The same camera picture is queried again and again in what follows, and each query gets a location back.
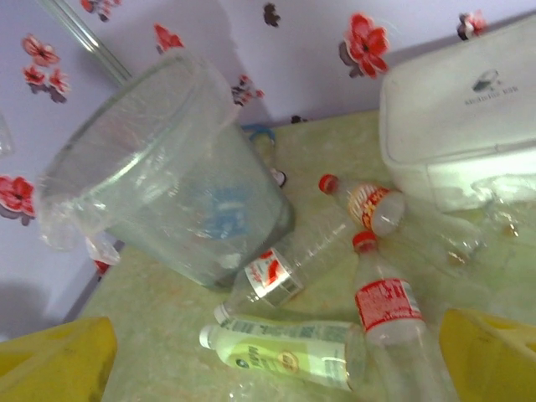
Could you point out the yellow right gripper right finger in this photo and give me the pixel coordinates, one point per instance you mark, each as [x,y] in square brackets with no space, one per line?
[494,360]

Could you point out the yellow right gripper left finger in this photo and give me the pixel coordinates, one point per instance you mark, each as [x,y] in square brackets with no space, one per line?
[54,364]

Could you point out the red cap red label bottle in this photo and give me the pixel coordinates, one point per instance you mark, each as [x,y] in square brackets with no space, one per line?
[389,305]

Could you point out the clear unlabelled plastic bottle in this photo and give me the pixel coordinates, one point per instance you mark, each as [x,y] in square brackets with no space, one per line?
[439,243]

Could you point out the small bottle yellow red label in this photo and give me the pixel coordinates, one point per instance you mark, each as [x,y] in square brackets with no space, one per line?
[368,205]

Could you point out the green tea plastic bottle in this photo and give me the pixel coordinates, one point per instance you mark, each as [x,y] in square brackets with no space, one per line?
[285,356]

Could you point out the clear bottle blue label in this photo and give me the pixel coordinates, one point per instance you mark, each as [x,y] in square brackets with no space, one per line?
[228,213]

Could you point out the clear bottle white red label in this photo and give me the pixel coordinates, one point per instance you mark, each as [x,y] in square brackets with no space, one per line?
[272,272]

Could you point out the transparent plastic bin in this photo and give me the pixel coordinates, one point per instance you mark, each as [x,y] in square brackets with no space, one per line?
[167,176]

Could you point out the white square storage box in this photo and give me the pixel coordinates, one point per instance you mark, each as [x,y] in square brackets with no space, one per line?
[452,125]

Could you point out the small black white object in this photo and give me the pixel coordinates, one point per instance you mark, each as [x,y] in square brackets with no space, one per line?
[278,178]

